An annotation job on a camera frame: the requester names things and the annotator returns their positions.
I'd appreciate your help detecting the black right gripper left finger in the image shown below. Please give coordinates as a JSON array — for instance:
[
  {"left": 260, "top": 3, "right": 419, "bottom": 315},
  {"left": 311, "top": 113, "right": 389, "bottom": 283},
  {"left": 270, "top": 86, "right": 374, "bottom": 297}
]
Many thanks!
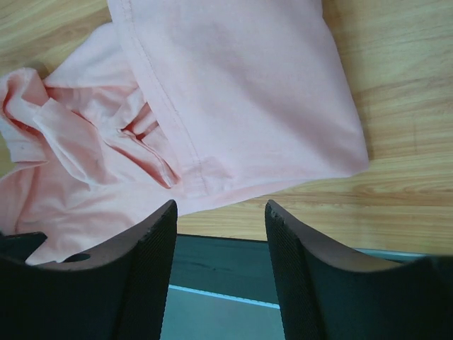
[{"left": 1, "top": 200, "right": 178, "bottom": 339}]

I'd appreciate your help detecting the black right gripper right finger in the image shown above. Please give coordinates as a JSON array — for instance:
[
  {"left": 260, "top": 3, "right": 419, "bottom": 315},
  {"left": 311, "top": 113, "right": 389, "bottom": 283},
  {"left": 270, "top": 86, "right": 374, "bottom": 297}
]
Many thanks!
[{"left": 265, "top": 201, "right": 452, "bottom": 339}]

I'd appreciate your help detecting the pink t-shirt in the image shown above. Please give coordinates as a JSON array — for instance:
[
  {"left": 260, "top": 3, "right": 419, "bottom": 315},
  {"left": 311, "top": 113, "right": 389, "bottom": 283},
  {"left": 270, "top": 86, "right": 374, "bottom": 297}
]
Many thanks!
[{"left": 1, "top": 1, "right": 369, "bottom": 265}]

